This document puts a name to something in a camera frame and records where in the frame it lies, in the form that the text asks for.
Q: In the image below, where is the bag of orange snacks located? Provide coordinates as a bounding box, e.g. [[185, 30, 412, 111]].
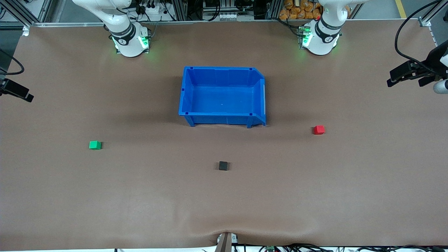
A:
[[279, 0, 350, 20]]

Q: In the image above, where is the white power strip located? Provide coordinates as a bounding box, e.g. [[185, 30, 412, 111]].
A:
[[140, 2, 166, 15]]

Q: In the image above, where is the brown table mat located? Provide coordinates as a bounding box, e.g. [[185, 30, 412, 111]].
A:
[[0, 19, 448, 251]]

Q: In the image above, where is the blue plastic storage bin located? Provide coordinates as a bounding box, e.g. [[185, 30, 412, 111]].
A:
[[178, 66, 267, 128]]

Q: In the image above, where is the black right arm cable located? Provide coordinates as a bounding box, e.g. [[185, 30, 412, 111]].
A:
[[0, 49, 25, 76]]

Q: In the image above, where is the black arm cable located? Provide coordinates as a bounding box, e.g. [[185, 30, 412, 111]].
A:
[[395, 0, 448, 76], [0, 49, 25, 76]]

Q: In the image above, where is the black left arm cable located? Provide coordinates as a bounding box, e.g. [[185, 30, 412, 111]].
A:
[[395, 0, 448, 76]]

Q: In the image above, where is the slanted aluminium frame strut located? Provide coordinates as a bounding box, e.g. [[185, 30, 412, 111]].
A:
[[5, 0, 53, 27], [418, 0, 448, 27]]

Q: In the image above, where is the upright aluminium frame post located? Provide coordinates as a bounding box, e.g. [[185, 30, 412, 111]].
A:
[[266, 0, 282, 20], [173, 0, 188, 21]]

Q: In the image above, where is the silver table edge rail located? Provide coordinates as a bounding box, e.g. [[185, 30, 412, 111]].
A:
[[30, 20, 420, 27]]

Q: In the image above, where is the black floor cable bundle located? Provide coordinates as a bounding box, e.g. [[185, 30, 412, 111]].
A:
[[259, 243, 448, 252]]

